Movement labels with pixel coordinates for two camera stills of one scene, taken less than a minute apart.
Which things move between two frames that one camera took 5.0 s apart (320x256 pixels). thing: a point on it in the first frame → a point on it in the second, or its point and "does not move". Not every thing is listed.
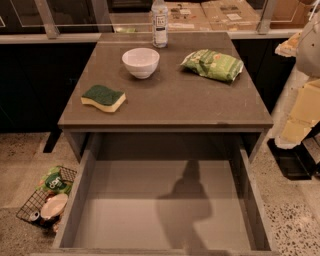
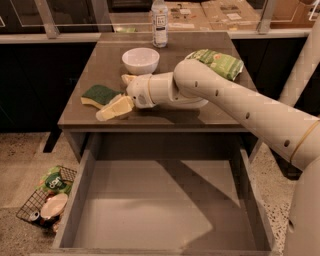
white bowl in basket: (54, 206) does not move
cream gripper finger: (288, 48) → (127, 78)
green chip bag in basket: (53, 182) does not move
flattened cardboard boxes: (232, 15) does not move
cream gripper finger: (305, 113) → (119, 106)
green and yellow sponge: (103, 97) does not move
